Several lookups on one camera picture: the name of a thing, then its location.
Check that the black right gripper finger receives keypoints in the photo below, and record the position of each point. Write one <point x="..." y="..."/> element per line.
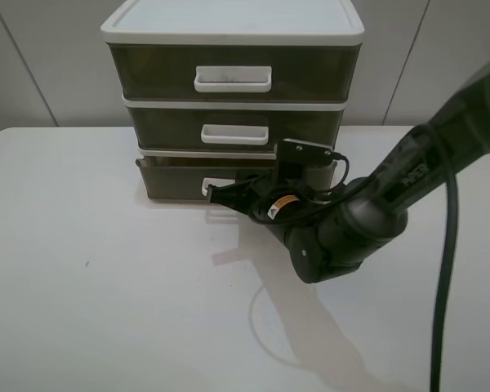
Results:
<point x="231" y="188"/>

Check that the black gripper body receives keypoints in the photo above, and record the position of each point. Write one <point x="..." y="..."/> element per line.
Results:
<point x="276" y="207"/>

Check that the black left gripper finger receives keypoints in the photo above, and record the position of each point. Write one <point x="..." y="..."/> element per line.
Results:
<point x="237" y="202"/>

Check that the dark translucent bottom drawer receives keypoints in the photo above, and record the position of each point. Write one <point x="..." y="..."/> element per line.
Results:
<point x="186" y="179"/>

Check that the dark translucent drawer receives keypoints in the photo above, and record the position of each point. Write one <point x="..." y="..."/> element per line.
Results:
<point x="299" y="74"/>
<point x="231" y="130"/>
<point x="186" y="179"/>

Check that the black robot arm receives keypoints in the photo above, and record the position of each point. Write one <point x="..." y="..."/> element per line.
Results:
<point x="329" y="233"/>

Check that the dark translucent middle drawer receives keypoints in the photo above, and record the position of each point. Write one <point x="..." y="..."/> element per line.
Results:
<point x="231" y="130"/>

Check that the dark translucent top drawer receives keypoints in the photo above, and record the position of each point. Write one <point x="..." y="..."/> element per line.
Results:
<point x="299" y="74"/>

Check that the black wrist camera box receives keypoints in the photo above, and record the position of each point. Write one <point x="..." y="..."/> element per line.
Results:
<point x="294" y="157"/>

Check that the white plastic drawer cabinet frame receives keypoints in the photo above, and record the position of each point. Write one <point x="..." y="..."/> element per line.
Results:
<point x="233" y="23"/>

